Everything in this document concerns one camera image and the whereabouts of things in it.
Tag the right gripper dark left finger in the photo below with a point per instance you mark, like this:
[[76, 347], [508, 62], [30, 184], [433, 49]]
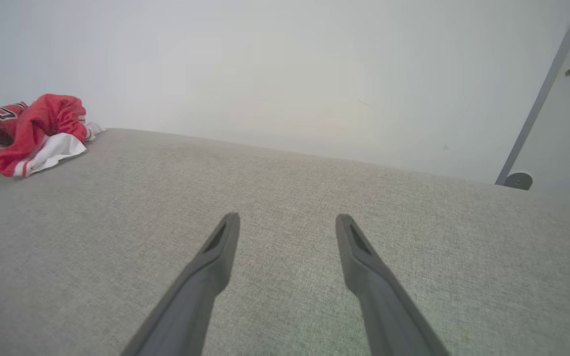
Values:
[[201, 287]]

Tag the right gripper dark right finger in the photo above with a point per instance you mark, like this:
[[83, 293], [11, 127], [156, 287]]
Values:
[[379, 296]]

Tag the red basketball jersey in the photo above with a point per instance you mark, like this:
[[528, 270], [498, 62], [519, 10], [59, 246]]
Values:
[[42, 118]]

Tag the round grey door stopper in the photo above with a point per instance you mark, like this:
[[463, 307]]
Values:
[[519, 181]]

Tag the grey vertical trim strip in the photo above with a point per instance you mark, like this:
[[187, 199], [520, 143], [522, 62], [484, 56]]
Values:
[[542, 99]]

